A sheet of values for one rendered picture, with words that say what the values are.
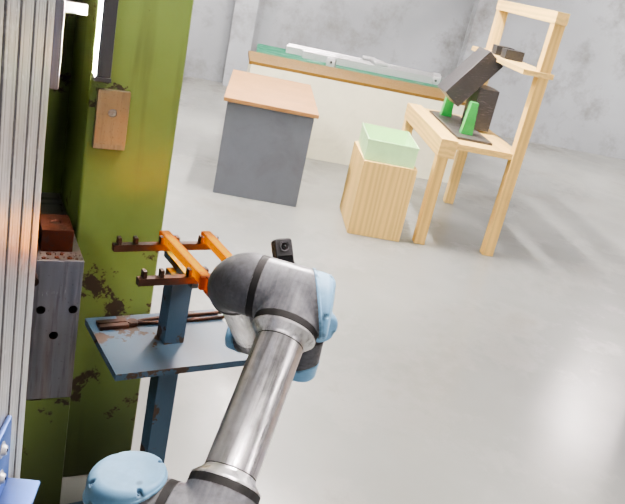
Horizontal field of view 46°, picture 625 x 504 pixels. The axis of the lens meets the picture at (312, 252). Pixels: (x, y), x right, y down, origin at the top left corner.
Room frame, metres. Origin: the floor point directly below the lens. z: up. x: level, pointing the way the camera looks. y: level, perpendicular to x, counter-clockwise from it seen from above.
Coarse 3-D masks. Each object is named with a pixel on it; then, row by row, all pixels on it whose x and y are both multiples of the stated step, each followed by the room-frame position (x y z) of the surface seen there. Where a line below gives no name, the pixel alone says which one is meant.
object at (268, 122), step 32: (224, 96) 5.46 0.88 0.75; (256, 96) 5.75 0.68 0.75; (288, 96) 6.06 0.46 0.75; (224, 128) 5.47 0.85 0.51; (256, 128) 5.51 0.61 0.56; (288, 128) 5.54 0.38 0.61; (224, 160) 5.48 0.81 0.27; (256, 160) 5.51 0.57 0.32; (288, 160) 5.54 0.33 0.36; (224, 192) 5.48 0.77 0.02; (256, 192) 5.52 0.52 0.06; (288, 192) 5.55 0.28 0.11
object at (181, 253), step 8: (160, 232) 1.94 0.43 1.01; (168, 232) 1.95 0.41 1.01; (168, 240) 1.89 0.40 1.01; (176, 240) 1.90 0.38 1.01; (168, 248) 1.88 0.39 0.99; (176, 248) 1.84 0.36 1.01; (184, 248) 1.86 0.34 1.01; (176, 256) 1.83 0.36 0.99; (184, 256) 1.80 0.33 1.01; (192, 256) 1.81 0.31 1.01; (184, 264) 1.79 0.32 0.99; (192, 264) 1.76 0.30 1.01; (200, 264) 1.77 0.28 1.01; (192, 272) 1.75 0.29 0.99; (200, 272) 1.72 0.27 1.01; (200, 280) 1.68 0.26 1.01; (200, 288) 1.68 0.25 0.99; (208, 296) 1.66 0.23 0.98
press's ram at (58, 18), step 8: (56, 0) 1.83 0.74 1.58; (64, 0) 1.84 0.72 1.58; (72, 0) 2.06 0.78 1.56; (56, 8) 1.83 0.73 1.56; (64, 8) 1.84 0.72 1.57; (72, 8) 2.03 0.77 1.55; (80, 8) 2.04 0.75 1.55; (56, 16) 1.84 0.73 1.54; (56, 24) 1.84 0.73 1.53; (56, 32) 1.84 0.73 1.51; (56, 40) 1.84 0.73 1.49; (56, 48) 1.84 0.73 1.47; (56, 56) 1.84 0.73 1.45; (56, 64) 1.84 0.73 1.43; (56, 72) 1.84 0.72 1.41; (56, 80) 1.84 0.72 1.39; (56, 88) 1.84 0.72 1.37
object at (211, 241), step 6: (204, 234) 1.99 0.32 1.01; (210, 234) 2.00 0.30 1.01; (204, 240) 1.99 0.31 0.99; (210, 240) 1.96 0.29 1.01; (216, 240) 1.96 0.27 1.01; (210, 246) 1.95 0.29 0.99; (216, 246) 1.92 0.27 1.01; (222, 246) 1.93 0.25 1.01; (216, 252) 1.91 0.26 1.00; (222, 252) 1.89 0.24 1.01; (228, 252) 1.90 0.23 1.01; (222, 258) 1.87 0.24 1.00
